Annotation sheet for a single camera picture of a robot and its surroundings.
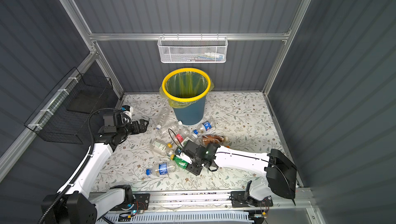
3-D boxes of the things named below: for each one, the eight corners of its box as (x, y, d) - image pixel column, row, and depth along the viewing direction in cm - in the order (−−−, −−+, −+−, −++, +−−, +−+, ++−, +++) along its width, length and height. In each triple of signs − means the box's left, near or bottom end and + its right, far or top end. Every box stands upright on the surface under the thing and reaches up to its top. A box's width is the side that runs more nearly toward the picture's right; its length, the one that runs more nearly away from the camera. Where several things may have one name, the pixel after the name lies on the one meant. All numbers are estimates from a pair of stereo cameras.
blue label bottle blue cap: (148, 175, 83) (145, 172, 79) (150, 165, 87) (147, 162, 82) (175, 175, 83) (173, 172, 79) (176, 165, 87) (174, 162, 82)
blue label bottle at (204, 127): (195, 136, 98) (195, 132, 94) (192, 130, 101) (192, 126, 97) (215, 129, 102) (215, 125, 98) (212, 123, 105) (212, 119, 101)
